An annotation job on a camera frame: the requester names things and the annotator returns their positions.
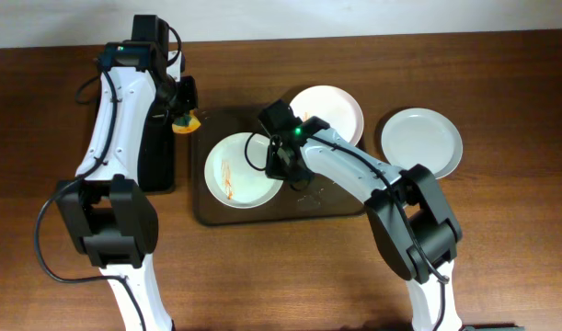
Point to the light blue plate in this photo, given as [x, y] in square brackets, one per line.
[422, 136]

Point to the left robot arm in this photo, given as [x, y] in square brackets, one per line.
[105, 208]

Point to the black plastic tray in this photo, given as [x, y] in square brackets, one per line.
[156, 162]

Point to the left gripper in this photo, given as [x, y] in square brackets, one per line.
[187, 97]

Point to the pink white plate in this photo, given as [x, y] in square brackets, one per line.
[333, 105]

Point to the brown serving tray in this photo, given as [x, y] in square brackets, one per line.
[318, 198]

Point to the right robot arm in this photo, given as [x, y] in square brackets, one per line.
[412, 223]

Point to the yellow green sponge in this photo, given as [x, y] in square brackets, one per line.
[186, 124]

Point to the light green plate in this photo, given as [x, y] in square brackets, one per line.
[231, 171]

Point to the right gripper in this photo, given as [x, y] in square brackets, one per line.
[280, 162]

